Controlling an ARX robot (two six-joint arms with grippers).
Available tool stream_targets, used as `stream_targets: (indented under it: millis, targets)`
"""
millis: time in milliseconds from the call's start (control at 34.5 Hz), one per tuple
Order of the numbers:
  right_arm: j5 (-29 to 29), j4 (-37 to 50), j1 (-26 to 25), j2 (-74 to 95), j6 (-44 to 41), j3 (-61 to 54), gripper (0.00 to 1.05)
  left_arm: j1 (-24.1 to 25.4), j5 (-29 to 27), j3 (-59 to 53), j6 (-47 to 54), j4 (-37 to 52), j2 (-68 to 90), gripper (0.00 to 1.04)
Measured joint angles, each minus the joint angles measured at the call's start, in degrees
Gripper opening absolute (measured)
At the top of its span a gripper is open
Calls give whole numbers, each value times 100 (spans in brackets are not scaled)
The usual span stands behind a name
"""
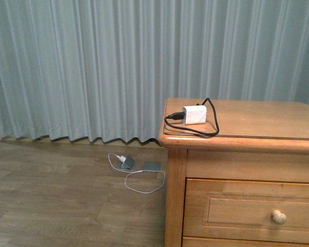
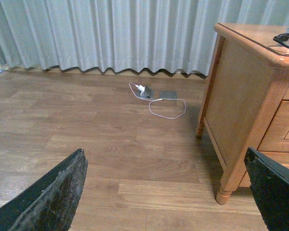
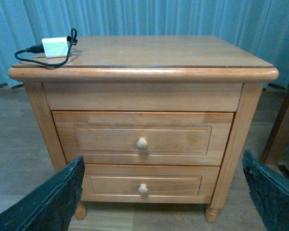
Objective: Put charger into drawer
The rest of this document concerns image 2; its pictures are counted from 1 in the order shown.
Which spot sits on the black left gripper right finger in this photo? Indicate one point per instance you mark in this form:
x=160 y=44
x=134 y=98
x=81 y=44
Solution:
x=270 y=189

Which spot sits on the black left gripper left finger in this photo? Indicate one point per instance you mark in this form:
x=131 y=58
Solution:
x=51 y=202

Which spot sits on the wooden nightstand cabinet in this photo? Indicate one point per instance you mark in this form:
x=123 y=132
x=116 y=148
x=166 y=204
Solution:
x=246 y=103

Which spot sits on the closed metal floor plate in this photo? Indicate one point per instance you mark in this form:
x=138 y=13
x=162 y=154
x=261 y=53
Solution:
x=168 y=95

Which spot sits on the white floor plug adapter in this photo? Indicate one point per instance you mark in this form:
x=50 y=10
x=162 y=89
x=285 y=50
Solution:
x=140 y=88

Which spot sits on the open metal floor socket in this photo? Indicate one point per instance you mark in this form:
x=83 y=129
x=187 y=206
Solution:
x=148 y=93

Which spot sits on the grey pleated curtain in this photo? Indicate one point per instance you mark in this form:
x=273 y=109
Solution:
x=124 y=34

